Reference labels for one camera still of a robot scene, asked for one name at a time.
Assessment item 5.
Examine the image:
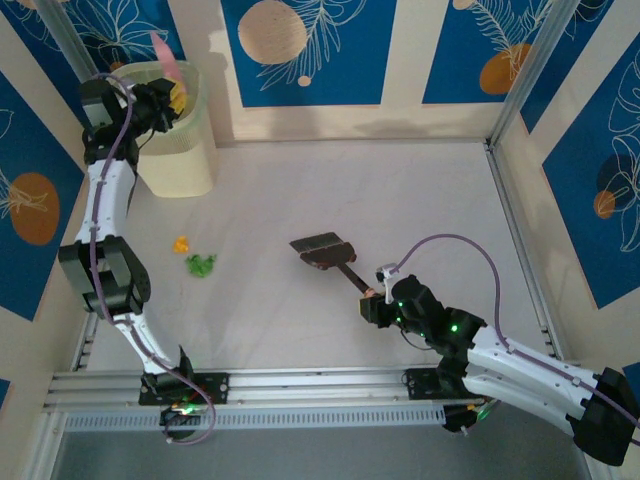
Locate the translucent green bin liner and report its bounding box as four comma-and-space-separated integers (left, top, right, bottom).
112, 60, 207, 131

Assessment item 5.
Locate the aluminium mounting rail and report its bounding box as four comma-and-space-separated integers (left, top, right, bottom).
42, 368, 494, 415

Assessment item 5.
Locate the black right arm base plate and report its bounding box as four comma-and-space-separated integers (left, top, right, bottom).
405, 367, 486, 401

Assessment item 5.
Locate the aluminium frame post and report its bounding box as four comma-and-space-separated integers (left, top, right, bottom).
35, 0, 106, 101
487, 0, 574, 151

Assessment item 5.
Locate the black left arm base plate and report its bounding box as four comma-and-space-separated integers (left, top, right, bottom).
138, 372, 231, 407

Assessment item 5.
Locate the green crumpled paper scrap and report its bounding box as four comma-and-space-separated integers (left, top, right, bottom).
184, 253, 218, 278

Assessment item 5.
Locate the pink plastic dustpan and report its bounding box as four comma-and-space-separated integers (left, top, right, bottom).
149, 29, 189, 96

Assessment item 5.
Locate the cream ribbed trash bin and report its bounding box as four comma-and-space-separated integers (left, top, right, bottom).
110, 60, 219, 199

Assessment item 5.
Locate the dark brown hand brush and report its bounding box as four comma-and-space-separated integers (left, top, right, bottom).
288, 230, 384, 301

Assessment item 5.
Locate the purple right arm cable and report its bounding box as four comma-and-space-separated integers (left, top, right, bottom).
392, 233, 640, 449

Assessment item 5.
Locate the grey slotted cable duct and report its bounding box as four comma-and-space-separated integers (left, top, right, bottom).
63, 405, 446, 432

